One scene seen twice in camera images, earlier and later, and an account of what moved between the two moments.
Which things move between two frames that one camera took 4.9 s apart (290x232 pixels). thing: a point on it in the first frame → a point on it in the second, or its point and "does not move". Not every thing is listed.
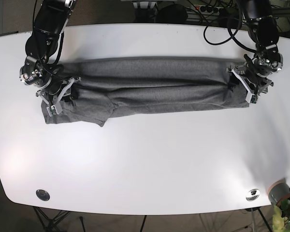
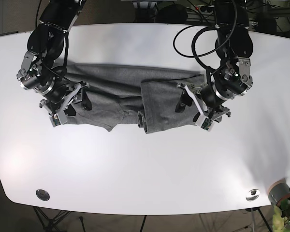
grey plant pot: [280, 191] does not move
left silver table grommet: [42, 195] does not move
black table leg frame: [50, 225] does not move
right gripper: [252, 83] → [207, 103]
